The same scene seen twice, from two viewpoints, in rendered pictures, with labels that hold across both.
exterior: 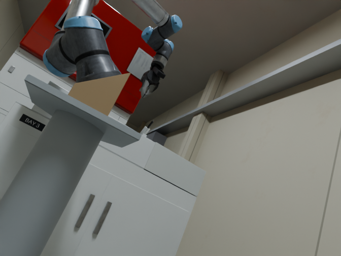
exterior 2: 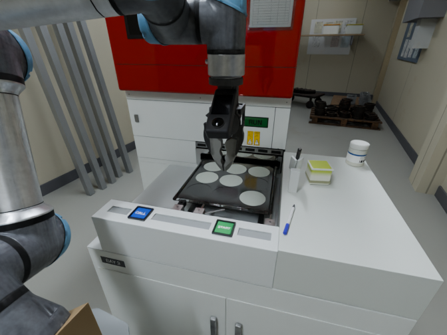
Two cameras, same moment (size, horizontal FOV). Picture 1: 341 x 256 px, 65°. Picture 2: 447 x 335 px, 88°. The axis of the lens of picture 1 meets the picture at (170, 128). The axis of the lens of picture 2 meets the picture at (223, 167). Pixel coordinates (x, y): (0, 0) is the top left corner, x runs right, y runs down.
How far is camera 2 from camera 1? 1.18 m
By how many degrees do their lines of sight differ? 60
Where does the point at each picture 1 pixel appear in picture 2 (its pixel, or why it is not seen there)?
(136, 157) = (250, 276)
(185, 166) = (368, 277)
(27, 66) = (145, 106)
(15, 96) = (156, 142)
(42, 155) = not seen: outside the picture
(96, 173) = (205, 298)
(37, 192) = not seen: outside the picture
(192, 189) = (398, 310)
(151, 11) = (51, 15)
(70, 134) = not seen: outside the picture
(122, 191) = (250, 314)
